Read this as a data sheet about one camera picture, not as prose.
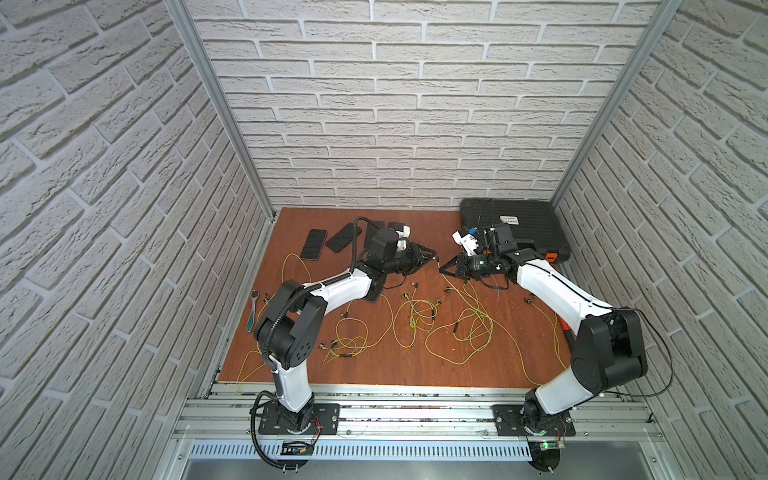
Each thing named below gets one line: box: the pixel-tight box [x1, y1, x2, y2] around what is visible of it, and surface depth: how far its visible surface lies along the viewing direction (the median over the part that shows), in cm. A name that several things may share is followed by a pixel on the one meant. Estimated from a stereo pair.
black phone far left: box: [300, 229, 328, 261], surface depth 109 cm
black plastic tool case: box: [459, 198, 571, 263], surface depth 112 cm
